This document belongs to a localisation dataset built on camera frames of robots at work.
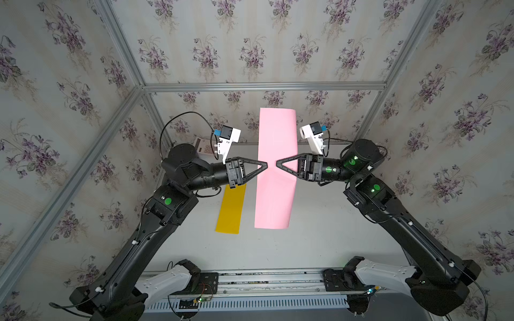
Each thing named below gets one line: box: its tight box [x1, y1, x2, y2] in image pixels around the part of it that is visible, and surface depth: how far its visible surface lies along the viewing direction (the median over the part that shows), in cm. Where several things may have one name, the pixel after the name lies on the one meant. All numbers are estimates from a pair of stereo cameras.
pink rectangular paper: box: [254, 107, 299, 230], surface depth 49 cm
